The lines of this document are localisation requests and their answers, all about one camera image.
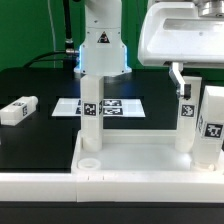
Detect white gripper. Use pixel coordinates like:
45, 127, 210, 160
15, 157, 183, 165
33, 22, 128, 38
138, 2, 224, 100

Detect white desk top tray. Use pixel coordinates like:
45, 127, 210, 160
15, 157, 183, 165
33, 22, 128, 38
70, 128, 224, 176

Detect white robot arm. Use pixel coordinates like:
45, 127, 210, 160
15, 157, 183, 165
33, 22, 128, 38
74, 0, 224, 99

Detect white marker sheet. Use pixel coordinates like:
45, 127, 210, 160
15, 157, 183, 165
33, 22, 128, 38
52, 98, 145, 117

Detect white front fence bar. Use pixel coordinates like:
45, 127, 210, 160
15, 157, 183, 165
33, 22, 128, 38
0, 172, 224, 203

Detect black cable horizontal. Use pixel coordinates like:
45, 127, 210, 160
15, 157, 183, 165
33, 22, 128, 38
23, 48, 80, 69

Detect black cable vertical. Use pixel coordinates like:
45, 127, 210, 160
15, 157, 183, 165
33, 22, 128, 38
63, 0, 74, 70

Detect thin white cable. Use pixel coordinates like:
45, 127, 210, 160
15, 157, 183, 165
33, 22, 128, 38
46, 0, 57, 69

